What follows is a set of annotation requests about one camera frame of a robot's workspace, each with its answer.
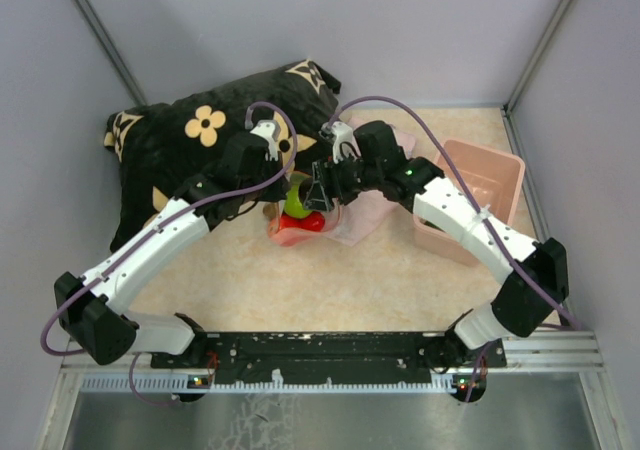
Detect dark green avocado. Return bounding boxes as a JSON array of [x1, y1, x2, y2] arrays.
[[423, 220, 443, 232]]

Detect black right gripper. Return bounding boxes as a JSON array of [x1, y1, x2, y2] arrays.
[[304, 148, 382, 213]]

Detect pink plastic bin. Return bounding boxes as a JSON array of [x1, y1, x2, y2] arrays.
[[413, 138, 525, 267]]

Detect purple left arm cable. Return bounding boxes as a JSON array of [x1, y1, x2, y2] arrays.
[[39, 101, 300, 409]]

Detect aluminium frame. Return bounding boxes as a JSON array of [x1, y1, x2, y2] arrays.
[[34, 0, 621, 450]]

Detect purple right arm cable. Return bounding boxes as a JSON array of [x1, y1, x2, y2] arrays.
[[327, 94, 584, 404]]

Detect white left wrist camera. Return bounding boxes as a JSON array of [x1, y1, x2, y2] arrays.
[[250, 120, 280, 161]]

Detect pink cloth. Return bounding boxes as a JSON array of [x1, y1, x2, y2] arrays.
[[324, 116, 416, 247]]

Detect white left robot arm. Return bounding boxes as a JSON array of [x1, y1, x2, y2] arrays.
[[54, 120, 287, 367]]

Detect black flower-pattern pillow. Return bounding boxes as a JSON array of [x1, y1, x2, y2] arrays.
[[103, 59, 342, 251]]

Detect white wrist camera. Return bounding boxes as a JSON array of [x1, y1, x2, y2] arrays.
[[320, 121, 356, 163], [250, 120, 280, 161]]

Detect green apple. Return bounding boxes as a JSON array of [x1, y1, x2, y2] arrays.
[[283, 181, 312, 220]]

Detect red apple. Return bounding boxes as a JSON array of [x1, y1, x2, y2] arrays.
[[279, 212, 326, 233]]

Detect brown kiwi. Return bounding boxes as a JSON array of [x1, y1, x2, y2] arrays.
[[262, 202, 280, 221]]

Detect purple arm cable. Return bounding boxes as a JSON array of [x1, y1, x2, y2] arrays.
[[39, 101, 300, 409], [327, 94, 584, 404]]

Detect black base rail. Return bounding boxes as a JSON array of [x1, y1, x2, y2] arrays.
[[151, 331, 481, 385]]

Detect clear zip bag orange zipper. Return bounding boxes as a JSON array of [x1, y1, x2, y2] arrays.
[[262, 200, 342, 247]]

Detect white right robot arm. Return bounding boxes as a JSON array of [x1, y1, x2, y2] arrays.
[[300, 121, 568, 366]]

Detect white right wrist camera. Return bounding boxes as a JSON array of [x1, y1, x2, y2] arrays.
[[320, 121, 356, 163]]

